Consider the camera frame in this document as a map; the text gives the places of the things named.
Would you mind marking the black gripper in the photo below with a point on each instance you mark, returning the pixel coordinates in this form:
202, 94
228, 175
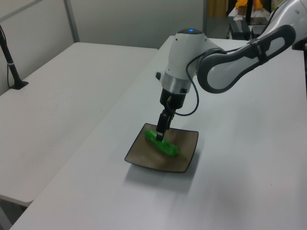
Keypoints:
173, 100

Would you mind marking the green chili pepper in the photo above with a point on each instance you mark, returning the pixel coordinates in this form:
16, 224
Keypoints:
166, 146

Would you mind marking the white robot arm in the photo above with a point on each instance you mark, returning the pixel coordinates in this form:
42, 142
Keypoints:
227, 67

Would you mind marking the square brown ceramic plate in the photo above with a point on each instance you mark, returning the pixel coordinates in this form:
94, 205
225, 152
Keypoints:
182, 163

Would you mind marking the dark grey device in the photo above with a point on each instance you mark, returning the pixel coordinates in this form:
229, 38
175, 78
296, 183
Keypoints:
238, 28

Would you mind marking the brown wooden panel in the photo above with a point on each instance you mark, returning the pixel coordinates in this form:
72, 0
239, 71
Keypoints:
216, 8

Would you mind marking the black electronics box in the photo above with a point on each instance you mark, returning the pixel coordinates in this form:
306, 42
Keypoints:
256, 30

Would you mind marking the black monitor stand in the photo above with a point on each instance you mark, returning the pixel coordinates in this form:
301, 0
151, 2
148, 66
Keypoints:
249, 12

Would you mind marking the yellow object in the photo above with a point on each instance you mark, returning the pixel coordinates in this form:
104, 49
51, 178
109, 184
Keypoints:
241, 3

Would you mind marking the orange object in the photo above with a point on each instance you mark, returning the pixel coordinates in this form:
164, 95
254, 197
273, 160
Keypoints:
258, 4

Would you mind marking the black table clamp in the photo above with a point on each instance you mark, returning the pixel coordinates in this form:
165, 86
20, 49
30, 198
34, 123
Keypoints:
299, 46

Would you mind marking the black pole stand with base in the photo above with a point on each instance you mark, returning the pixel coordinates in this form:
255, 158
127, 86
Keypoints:
10, 65

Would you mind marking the grey partition frame post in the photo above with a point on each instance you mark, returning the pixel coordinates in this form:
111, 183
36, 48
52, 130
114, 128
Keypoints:
204, 16
72, 21

